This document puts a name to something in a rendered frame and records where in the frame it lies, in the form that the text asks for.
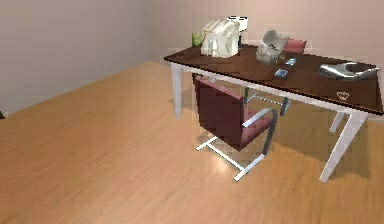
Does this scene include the maroon metal-framed chair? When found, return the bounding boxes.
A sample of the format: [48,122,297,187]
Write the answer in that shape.
[283,38,308,54]
[193,75,279,183]

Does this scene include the green cup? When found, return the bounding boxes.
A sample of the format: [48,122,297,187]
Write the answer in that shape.
[191,31,203,48]

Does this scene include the white box with black top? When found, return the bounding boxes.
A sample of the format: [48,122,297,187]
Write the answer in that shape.
[227,15,249,34]

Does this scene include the grey crumpled bag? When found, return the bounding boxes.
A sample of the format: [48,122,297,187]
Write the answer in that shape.
[255,29,290,66]

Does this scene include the dark brown white-legged table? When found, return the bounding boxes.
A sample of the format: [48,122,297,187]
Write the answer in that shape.
[163,44,384,184]

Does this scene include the silver metal pan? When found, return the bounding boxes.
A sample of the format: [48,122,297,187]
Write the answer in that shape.
[317,61,381,81]

